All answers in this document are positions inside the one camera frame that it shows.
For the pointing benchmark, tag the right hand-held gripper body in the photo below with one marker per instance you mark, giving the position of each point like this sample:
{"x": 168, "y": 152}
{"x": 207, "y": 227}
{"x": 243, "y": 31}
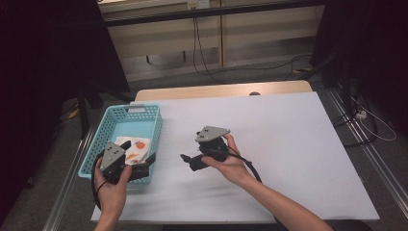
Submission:
{"x": 211, "y": 144}

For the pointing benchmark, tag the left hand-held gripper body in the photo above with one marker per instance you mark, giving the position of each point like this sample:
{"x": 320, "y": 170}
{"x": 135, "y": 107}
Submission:
{"x": 110, "y": 160}

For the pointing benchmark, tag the white cloth with orange print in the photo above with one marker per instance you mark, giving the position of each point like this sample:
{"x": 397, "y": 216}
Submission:
{"x": 136, "y": 150}

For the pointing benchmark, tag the light blue plastic basket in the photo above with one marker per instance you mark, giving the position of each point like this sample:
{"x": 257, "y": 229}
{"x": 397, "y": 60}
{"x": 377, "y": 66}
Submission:
{"x": 134, "y": 126}

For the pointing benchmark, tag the person's right hand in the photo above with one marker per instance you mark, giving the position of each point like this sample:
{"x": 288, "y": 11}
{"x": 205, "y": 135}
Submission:
{"x": 231, "y": 166}

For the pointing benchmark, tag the person's left hand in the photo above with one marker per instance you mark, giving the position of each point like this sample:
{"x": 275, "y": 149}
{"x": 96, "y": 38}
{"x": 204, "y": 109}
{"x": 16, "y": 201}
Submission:
{"x": 110, "y": 195}

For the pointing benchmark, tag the black metal stand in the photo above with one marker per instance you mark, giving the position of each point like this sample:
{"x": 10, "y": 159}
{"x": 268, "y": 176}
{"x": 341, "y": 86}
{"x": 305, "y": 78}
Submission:
{"x": 84, "y": 109}
{"x": 345, "y": 86}

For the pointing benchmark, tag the wooden table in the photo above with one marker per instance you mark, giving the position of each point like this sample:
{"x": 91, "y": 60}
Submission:
{"x": 221, "y": 89}

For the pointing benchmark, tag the yellow floor tape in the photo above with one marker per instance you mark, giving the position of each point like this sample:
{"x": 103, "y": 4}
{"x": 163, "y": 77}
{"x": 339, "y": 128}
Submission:
{"x": 73, "y": 114}
{"x": 303, "y": 69}

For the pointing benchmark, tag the dark table grommet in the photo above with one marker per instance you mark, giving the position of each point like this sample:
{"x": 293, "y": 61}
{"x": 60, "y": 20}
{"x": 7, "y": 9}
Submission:
{"x": 255, "y": 93}

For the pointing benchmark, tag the black curtain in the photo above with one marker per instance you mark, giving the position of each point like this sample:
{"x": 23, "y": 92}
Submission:
{"x": 41, "y": 80}
{"x": 375, "y": 48}

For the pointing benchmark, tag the beige cabinet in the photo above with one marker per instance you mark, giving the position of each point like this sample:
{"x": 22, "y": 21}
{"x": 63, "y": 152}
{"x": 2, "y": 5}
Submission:
{"x": 256, "y": 38}

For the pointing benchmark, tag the black metal bar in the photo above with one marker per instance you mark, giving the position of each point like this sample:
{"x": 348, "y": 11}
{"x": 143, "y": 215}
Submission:
{"x": 208, "y": 12}

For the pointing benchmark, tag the white power strip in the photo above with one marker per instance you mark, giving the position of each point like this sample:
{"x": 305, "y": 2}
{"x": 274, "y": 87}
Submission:
{"x": 198, "y": 4}

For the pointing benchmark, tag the white plug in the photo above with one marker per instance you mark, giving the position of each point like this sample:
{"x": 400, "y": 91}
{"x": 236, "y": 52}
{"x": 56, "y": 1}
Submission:
{"x": 361, "y": 115}

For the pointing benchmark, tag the aluminium floor rail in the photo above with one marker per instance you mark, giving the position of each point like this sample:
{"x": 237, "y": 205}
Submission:
{"x": 375, "y": 157}
{"x": 69, "y": 183}

